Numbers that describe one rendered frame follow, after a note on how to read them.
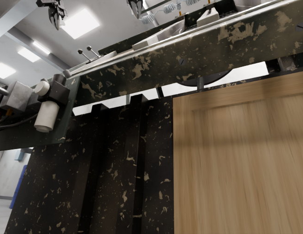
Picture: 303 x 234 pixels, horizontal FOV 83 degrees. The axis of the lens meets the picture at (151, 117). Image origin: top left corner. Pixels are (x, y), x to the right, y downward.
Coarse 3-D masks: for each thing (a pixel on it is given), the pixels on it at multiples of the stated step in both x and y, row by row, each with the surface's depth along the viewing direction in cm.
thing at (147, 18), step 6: (168, 0) 142; (186, 0) 132; (192, 0) 135; (198, 0) 131; (156, 6) 147; (168, 6) 142; (174, 6) 138; (144, 12) 152; (156, 12) 147; (168, 12) 141; (144, 18) 147; (150, 18) 146
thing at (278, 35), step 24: (288, 0) 36; (216, 24) 46; (240, 24) 38; (264, 24) 37; (288, 24) 36; (168, 48) 46; (192, 48) 44; (216, 48) 42; (240, 48) 41; (264, 48) 39; (288, 48) 38; (96, 72) 56; (120, 72) 54; (144, 72) 51; (168, 72) 49; (192, 72) 47; (216, 72) 45; (96, 96) 62; (120, 96) 59
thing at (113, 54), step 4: (112, 52) 158; (116, 52) 164; (104, 56) 146; (108, 56) 151; (112, 56) 157; (96, 60) 136; (100, 60) 141; (104, 60) 145; (88, 64) 127; (92, 64) 131; (80, 68) 120; (84, 68) 123; (72, 72) 113
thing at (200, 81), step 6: (300, 54) 70; (300, 60) 71; (300, 66) 71; (198, 78) 152; (198, 84) 145; (156, 90) 98; (126, 96) 217; (162, 96) 98; (126, 102) 215; (72, 114) 128
